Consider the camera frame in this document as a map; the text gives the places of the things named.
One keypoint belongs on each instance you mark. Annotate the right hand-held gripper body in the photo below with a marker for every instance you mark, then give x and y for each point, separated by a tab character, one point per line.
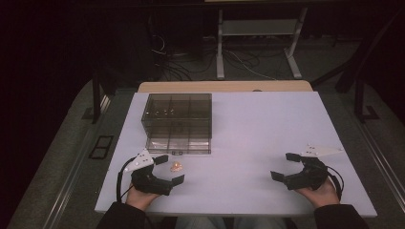
310	178

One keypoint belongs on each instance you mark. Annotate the black rectangular floor bracket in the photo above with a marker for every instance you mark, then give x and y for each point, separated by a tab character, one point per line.
101	147

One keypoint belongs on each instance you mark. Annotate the person's right hand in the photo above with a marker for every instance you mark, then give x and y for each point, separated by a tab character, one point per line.
321	195

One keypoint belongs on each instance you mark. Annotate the black metal stand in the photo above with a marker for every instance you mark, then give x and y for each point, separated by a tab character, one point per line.
96	95
359	95

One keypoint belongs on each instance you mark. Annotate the small orange shiny trinket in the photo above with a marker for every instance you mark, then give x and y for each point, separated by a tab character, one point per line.
175	166

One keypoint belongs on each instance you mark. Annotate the clear smoky plastic drawer box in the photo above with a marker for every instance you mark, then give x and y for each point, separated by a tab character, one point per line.
176	122

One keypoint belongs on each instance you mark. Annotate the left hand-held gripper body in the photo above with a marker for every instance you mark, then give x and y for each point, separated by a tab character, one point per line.
149	184

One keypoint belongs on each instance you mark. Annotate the metal floor rail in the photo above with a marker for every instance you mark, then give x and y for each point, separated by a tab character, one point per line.
380	159
68	187

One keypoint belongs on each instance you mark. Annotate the white metal desk frame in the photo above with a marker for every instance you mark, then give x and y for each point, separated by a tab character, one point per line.
259	27

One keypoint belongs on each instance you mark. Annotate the wooden table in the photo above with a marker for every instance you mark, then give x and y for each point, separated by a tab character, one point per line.
223	86

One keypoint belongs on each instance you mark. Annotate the person's left hand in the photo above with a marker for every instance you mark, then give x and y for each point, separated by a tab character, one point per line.
138	198

